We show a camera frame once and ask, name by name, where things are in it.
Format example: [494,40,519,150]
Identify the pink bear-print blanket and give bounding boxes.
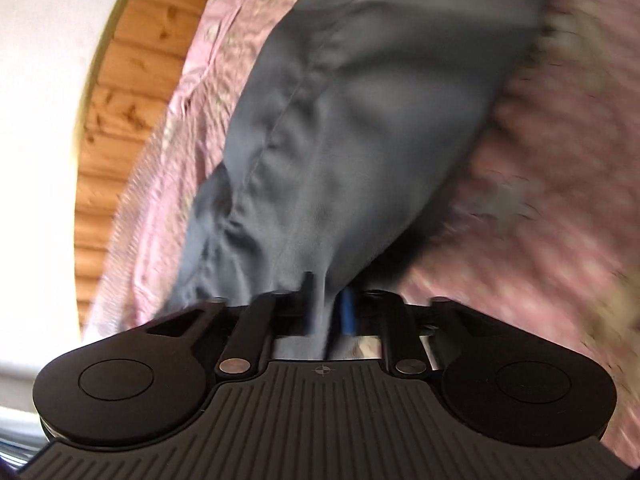
[82,0,640,466]

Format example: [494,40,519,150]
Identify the grey pants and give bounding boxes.
[162,0,558,361]

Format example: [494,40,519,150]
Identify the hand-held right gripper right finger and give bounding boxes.
[340,287,501,377]

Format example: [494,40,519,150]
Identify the wooden headboard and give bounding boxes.
[74,0,236,341]

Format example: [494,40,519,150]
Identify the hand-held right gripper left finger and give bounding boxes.
[145,272,315,380]

